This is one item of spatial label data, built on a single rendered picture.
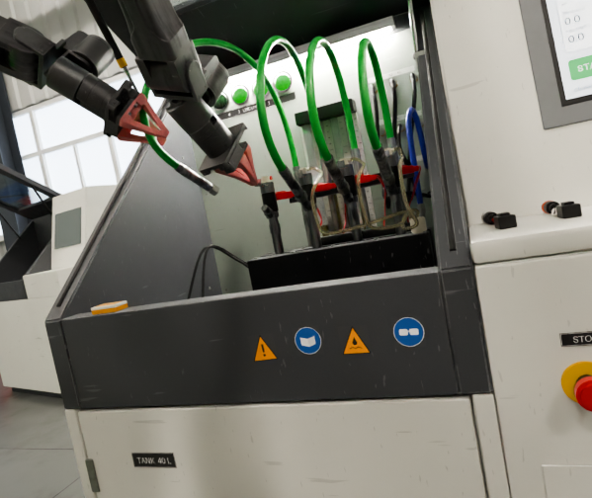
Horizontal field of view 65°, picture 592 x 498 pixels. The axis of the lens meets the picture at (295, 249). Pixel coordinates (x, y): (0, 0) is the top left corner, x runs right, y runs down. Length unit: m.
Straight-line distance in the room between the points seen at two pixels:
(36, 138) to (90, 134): 0.92
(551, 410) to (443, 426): 0.13
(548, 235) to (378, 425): 0.32
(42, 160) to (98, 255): 6.20
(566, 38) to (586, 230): 0.39
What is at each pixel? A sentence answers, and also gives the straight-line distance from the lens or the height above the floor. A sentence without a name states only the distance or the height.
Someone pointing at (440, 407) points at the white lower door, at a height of 0.78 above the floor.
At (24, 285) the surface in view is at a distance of 4.05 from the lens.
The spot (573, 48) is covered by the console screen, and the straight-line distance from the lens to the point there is 0.89.
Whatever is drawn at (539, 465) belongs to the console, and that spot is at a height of 0.70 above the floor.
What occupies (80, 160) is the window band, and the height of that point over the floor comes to 2.26.
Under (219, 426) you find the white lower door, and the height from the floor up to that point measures 0.76.
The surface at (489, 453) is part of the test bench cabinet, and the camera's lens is 0.67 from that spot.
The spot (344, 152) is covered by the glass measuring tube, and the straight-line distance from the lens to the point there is 1.14.
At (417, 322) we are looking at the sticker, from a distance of 0.61.
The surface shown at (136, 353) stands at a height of 0.88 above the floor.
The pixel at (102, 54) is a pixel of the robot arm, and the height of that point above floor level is 1.38.
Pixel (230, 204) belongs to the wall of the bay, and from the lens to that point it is 1.26.
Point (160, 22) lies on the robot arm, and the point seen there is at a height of 1.33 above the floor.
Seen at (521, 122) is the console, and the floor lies 1.13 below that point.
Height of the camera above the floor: 1.05
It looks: 4 degrees down
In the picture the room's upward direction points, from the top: 11 degrees counter-clockwise
